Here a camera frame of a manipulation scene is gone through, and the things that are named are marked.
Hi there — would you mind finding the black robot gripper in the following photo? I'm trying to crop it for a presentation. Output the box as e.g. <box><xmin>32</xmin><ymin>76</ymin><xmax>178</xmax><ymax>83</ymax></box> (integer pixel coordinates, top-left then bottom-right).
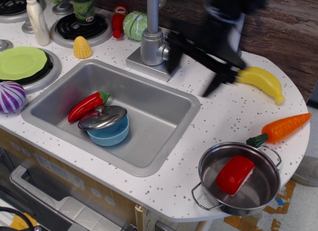
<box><xmin>166</xmin><ymin>16</ymin><xmax>246</xmax><ymax>97</ymax></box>

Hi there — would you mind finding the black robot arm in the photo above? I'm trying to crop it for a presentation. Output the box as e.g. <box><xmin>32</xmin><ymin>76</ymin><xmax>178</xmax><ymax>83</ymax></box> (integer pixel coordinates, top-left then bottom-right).
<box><xmin>166</xmin><ymin>0</ymin><xmax>267</xmax><ymax>97</ymax></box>

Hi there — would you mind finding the stainless steel pan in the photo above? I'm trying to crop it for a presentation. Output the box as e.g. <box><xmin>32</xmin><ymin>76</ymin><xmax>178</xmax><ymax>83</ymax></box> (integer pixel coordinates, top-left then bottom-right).
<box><xmin>195</xmin><ymin>142</ymin><xmax>282</xmax><ymax>216</ymax></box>

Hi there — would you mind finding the silver toy faucet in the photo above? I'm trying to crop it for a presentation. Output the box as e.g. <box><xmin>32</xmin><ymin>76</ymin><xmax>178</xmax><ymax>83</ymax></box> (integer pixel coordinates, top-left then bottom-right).
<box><xmin>126</xmin><ymin>0</ymin><xmax>175</xmax><ymax>82</ymax></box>

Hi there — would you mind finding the grey support pole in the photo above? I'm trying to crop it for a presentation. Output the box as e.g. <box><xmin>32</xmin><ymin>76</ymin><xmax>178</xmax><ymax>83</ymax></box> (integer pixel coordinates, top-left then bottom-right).
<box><xmin>235</xmin><ymin>13</ymin><xmax>245</xmax><ymax>57</ymax></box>

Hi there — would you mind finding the yellow toy banana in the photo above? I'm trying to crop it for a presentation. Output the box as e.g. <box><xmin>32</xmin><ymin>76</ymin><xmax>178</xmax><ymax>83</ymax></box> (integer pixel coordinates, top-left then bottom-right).
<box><xmin>236</xmin><ymin>67</ymin><xmax>285</xmax><ymax>104</ymax></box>

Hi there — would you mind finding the silver sink basin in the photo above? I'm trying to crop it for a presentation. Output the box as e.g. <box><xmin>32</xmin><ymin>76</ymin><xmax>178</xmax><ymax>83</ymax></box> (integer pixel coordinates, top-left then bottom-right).
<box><xmin>21</xmin><ymin>60</ymin><xmax>200</xmax><ymax>176</ymax></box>

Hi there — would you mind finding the green toy cabbage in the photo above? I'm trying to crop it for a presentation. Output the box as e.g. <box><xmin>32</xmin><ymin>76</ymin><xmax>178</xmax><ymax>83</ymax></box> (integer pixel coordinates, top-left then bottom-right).
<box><xmin>123</xmin><ymin>11</ymin><xmax>148</xmax><ymax>41</ymax></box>

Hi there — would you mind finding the red toy ketchup bottle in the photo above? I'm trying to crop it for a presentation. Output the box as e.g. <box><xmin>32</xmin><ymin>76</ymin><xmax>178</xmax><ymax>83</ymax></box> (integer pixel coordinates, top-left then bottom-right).
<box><xmin>111</xmin><ymin>3</ymin><xmax>128</xmax><ymax>39</ymax></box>

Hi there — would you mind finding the orange toy carrot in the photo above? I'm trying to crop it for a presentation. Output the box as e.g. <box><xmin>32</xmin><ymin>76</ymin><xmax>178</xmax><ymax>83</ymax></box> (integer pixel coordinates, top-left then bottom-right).
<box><xmin>246</xmin><ymin>113</ymin><xmax>312</xmax><ymax>147</ymax></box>

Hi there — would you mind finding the steel pot lid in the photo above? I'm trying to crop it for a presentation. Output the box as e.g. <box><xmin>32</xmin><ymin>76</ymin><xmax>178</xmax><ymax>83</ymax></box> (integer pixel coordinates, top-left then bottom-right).
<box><xmin>78</xmin><ymin>105</ymin><xmax>127</xmax><ymax>131</ymax></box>

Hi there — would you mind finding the blue toy bowl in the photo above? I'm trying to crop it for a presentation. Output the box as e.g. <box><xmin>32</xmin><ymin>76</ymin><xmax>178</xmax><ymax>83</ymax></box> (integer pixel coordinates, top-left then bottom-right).
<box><xmin>87</xmin><ymin>116</ymin><xmax>130</xmax><ymax>147</ymax></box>

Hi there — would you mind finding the red toy chili pepper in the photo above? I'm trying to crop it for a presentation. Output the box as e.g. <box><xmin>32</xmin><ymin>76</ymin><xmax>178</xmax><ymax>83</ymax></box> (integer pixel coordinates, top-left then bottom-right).
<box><xmin>68</xmin><ymin>91</ymin><xmax>111</xmax><ymax>122</ymax></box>

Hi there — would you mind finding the yellow toy corn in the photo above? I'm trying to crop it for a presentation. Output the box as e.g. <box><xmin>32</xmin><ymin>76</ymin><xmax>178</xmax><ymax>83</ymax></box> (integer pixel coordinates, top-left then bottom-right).
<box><xmin>73</xmin><ymin>36</ymin><xmax>93</xmax><ymax>59</ymax></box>

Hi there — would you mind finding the green toy can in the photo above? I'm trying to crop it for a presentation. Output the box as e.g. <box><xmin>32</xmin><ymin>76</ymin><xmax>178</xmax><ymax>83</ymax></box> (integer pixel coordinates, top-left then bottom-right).
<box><xmin>72</xmin><ymin>0</ymin><xmax>95</xmax><ymax>25</ymax></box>

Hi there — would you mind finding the back right stove burner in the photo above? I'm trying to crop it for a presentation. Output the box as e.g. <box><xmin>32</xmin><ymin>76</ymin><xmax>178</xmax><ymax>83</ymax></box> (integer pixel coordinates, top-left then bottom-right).
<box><xmin>50</xmin><ymin>13</ymin><xmax>113</xmax><ymax>48</ymax></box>

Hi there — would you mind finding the stove burner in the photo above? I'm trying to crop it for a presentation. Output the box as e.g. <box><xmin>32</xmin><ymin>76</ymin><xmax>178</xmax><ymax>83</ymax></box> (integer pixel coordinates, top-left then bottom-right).
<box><xmin>0</xmin><ymin>0</ymin><xmax>47</xmax><ymax>24</ymax></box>
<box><xmin>50</xmin><ymin>13</ymin><xmax>113</xmax><ymax>48</ymax></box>
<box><xmin>1</xmin><ymin>48</ymin><xmax>62</xmax><ymax>94</ymax></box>

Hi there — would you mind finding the silver stove knob top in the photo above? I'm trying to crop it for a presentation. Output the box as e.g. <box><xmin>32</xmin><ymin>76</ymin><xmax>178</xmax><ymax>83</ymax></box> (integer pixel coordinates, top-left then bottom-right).
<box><xmin>52</xmin><ymin>0</ymin><xmax>74</xmax><ymax>15</ymax></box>

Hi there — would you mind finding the silver stove knob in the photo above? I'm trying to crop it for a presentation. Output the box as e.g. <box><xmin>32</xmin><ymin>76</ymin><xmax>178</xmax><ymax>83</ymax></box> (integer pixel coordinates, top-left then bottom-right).
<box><xmin>52</xmin><ymin>0</ymin><xmax>74</xmax><ymax>15</ymax></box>
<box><xmin>0</xmin><ymin>39</ymin><xmax>13</xmax><ymax>53</ymax></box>
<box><xmin>21</xmin><ymin>19</ymin><xmax>34</xmax><ymax>34</ymax></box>

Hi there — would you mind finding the front stove burner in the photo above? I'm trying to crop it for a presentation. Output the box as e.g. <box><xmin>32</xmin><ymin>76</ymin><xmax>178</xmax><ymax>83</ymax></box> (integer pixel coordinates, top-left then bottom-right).
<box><xmin>1</xmin><ymin>48</ymin><xmax>62</xmax><ymax>94</ymax></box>

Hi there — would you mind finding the white toy bottle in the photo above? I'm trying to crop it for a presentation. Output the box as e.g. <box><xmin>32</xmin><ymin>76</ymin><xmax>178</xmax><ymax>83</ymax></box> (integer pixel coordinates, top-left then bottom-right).
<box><xmin>26</xmin><ymin>0</ymin><xmax>50</xmax><ymax>46</ymax></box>

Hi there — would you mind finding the green toy plate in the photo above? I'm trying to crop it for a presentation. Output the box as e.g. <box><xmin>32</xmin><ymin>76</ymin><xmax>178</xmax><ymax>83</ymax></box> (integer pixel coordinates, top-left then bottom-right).
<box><xmin>0</xmin><ymin>46</ymin><xmax>50</xmax><ymax>83</ymax></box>

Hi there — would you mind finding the purple toy onion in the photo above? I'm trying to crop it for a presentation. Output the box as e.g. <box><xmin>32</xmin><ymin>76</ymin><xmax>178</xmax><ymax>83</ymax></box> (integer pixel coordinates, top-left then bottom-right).
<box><xmin>0</xmin><ymin>81</ymin><xmax>26</xmax><ymax>113</ymax></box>

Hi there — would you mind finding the back left stove burner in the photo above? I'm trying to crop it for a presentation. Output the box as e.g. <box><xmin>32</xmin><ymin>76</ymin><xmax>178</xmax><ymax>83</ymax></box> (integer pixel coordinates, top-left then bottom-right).
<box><xmin>0</xmin><ymin>0</ymin><xmax>47</xmax><ymax>24</ymax></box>

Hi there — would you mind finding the silver stove knob left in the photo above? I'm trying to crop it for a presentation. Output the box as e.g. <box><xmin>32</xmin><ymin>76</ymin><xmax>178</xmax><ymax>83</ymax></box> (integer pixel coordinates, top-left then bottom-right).
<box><xmin>0</xmin><ymin>39</ymin><xmax>13</xmax><ymax>53</ymax></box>

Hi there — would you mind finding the oven door handle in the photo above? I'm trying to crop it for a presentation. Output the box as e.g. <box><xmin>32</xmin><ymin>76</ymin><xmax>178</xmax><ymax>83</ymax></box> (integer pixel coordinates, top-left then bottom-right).
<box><xmin>9</xmin><ymin>165</ymin><xmax>75</xmax><ymax>231</ymax></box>

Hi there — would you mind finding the black cable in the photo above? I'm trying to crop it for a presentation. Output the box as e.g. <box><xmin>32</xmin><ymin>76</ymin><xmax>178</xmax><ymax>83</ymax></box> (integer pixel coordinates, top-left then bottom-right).
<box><xmin>0</xmin><ymin>206</ymin><xmax>38</xmax><ymax>231</ymax></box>

